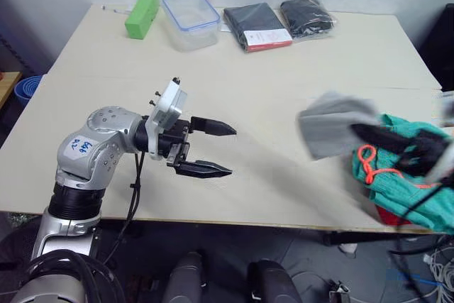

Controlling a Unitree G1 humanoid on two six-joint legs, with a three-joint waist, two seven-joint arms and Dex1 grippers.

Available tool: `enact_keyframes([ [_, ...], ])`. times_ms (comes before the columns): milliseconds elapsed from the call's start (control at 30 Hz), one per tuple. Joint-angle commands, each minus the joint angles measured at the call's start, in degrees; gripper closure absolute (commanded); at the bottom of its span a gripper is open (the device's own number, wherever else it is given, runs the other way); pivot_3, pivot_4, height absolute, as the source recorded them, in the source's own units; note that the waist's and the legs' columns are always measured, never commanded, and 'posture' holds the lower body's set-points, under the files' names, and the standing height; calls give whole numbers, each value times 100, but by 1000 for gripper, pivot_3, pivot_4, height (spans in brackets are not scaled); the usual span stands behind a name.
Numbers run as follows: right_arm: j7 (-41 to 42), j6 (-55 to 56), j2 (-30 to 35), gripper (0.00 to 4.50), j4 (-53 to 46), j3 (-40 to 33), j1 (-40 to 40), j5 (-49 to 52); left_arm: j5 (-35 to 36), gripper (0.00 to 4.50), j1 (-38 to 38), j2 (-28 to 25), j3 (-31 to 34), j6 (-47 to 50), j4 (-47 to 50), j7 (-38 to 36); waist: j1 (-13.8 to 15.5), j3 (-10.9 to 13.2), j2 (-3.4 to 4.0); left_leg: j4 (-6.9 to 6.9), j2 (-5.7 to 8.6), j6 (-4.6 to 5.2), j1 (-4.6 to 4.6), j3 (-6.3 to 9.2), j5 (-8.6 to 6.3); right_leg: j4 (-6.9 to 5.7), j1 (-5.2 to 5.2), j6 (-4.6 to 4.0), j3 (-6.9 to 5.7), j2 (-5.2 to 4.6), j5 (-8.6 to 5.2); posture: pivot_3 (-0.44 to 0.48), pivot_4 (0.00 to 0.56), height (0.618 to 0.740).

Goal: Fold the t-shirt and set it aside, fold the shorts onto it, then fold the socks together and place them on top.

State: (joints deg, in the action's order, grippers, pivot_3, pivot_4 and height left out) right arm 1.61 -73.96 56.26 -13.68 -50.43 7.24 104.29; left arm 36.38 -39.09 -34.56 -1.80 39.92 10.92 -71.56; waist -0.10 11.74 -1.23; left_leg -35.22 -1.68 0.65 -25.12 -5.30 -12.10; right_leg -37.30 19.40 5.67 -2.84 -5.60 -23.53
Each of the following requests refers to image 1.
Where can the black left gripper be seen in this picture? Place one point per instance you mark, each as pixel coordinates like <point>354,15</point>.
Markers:
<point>174,141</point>

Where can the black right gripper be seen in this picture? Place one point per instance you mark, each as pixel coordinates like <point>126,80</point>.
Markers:
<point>427,152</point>

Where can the grey sock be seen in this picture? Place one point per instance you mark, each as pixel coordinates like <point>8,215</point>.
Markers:
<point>326,132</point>

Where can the red t-shirt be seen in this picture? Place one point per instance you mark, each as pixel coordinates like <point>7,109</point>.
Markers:
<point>390,216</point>

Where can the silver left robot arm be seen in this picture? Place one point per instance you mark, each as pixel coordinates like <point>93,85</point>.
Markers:
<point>103,140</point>

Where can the white object under table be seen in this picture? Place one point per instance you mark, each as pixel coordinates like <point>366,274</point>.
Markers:
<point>347,249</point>

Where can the clear plastic container blue rim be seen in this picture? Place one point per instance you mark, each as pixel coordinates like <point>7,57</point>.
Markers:
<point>191,22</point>

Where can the dark rounded shape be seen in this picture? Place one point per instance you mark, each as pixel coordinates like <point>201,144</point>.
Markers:
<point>184,278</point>
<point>271,281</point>

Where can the dark folded garment with card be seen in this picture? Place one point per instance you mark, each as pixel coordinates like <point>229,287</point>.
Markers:
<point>253,22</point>

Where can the black garment in plastic bag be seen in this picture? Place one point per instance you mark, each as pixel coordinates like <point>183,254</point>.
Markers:
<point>306,17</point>

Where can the green foam block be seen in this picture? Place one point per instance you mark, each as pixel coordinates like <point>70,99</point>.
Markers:
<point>140,19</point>

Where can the blue plastic bucket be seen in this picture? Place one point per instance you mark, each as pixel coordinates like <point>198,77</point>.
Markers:
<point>28,88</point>

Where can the wooden side shelf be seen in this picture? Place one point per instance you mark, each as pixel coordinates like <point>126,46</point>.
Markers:
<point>9,84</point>

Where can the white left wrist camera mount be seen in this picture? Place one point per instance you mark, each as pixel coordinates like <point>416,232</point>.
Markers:
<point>170,100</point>

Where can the black table frame bar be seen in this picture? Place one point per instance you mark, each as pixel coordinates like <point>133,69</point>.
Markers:
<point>372,237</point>

